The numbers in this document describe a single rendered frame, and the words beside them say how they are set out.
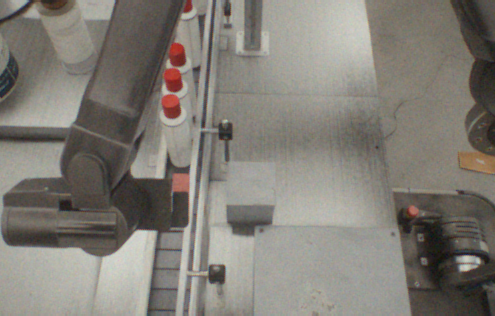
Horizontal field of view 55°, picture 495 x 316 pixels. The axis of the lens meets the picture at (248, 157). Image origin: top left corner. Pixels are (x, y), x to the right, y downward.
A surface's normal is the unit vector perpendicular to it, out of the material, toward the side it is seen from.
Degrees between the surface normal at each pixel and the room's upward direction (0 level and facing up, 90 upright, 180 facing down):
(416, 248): 0
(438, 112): 0
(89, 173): 50
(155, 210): 39
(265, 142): 0
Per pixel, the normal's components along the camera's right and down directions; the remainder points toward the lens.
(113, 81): -0.03, 0.18
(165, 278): 0.01, -0.51
